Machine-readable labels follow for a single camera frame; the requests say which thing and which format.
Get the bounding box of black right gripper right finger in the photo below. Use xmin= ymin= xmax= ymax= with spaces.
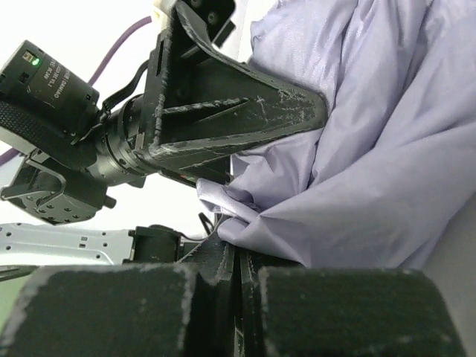
xmin=239 ymin=252 xmax=466 ymax=356

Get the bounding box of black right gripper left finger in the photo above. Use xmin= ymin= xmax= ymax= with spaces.
xmin=1 ymin=242 xmax=234 ymax=356

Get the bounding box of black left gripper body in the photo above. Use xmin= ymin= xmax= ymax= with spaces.
xmin=135 ymin=1 xmax=238 ymax=185

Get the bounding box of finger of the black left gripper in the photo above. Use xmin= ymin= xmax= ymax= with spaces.
xmin=148 ymin=0 xmax=328 ymax=172

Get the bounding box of lavender folding umbrella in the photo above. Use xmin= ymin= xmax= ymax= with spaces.
xmin=197 ymin=1 xmax=475 ymax=268

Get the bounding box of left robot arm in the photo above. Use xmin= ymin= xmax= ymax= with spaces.
xmin=1 ymin=1 xmax=327 ymax=225

